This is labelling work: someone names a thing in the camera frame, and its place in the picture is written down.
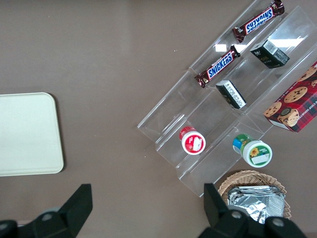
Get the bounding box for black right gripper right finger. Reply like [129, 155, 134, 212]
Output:
[199, 182, 251, 238]

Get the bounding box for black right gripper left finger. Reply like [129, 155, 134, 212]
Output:
[31, 183, 93, 238]

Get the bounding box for light wicker basket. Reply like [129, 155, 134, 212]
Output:
[217, 170, 291, 221]

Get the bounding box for beige rectangular tray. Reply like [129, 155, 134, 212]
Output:
[0, 92, 65, 177]

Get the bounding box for stacked aluminium foil containers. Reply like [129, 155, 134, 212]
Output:
[226, 184, 286, 225]

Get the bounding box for green sunflower lid cup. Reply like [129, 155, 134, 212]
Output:
[232, 133, 273, 169]

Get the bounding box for red lid cup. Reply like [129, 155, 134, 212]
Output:
[179, 125, 207, 156]

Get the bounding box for clear acrylic stepped shelf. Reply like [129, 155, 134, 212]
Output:
[137, 0, 317, 198]

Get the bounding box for small dark green box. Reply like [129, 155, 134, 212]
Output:
[249, 39, 291, 69]
[215, 79, 247, 110]

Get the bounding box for red tartan cookie box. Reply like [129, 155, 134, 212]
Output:
[263, 61, 317, 134]

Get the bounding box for Snickers chocolate bar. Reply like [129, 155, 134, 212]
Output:
[232, 0, 285, 43]
[194, 45, 242, 89]

